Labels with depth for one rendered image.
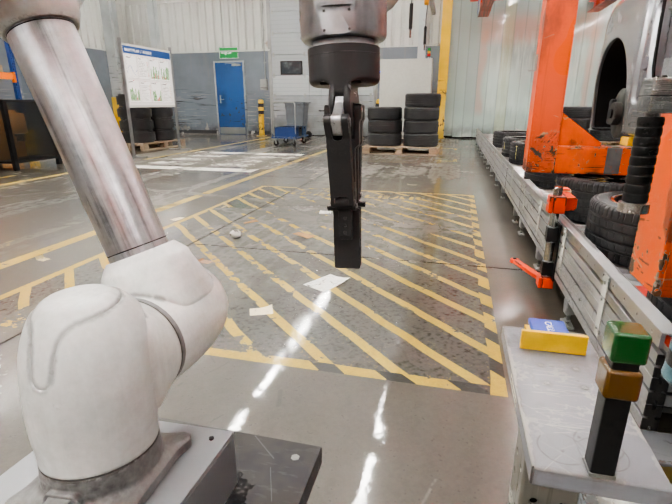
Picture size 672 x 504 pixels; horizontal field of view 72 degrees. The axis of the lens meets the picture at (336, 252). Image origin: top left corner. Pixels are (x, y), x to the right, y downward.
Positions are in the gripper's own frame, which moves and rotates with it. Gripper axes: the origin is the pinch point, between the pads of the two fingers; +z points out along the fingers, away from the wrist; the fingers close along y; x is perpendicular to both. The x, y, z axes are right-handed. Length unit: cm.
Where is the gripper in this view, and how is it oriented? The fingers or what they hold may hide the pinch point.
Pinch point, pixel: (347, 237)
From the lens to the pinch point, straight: 53.0
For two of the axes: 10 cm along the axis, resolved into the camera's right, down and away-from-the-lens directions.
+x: 9.9, 0.2, -1.7
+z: 0.3, 9.7, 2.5
